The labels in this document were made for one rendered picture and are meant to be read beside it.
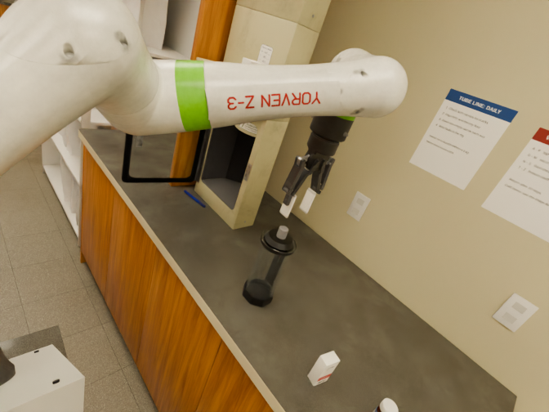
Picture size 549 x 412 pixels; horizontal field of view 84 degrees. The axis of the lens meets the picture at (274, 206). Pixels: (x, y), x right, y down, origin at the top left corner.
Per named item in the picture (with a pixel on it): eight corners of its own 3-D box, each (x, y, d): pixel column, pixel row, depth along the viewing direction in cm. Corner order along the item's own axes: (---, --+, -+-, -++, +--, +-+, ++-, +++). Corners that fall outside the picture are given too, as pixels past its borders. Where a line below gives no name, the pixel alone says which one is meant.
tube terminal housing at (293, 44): (235, 185, 161) (283, 24, 126) (274, 220, 143) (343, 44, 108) (194, 190, 143) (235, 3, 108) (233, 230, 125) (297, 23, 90)
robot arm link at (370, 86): (206, 56, 55) (213, 118, 61) (202, 65, 46) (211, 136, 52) (394, 50, 59) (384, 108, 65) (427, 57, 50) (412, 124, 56)
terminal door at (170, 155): (194, 182, 139) (213, 95, 121) (121, 182, 120) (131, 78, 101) (193, 181, 139) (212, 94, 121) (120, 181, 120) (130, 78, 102)
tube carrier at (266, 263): (260, 275, 105) (279, 226, 95) (280, 297, 99) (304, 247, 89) (235, 285, 97) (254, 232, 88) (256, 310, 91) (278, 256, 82)
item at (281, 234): (278, 234, 95) (284, 217, 92) (297, 252, 90) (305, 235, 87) (256, 239, 89) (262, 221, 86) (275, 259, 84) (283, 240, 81)
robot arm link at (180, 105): (79, 121, 44) (76, 42, 45) (116, 146, 57) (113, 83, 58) (206, 114, 46) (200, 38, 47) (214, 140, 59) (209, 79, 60)
